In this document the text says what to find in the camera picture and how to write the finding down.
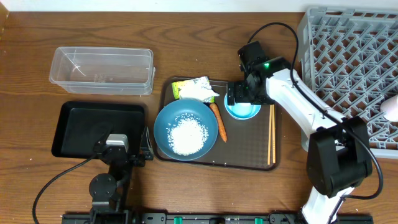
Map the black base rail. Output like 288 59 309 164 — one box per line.
61 211 374 224

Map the pile of white rice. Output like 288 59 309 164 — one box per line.
166 113 209 156

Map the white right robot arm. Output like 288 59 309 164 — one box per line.
227 41 373 223

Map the wooden chopstick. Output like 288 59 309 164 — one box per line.
271 105 276 164
267 105 273 165

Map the orange carrot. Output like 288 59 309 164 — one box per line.
210 103 228 142

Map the black plastic bin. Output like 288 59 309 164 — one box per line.
52 101 145 159

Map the light blue cup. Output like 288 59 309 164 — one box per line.
380 95 398 122

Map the grey dishwasher rack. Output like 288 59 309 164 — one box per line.
297 7 397 159

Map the dark blue plate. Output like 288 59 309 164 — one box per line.
154 100 218 161

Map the brown serving tray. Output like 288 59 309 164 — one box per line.
154 80 282 172

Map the light blue bowl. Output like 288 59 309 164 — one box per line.
224 94 261 120

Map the crumpled yellow snack wrapper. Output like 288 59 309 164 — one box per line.
172 77 219 103

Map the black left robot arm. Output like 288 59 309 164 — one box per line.
86 127 154 224

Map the clear plastic bin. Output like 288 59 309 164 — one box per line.
49 47 155 95

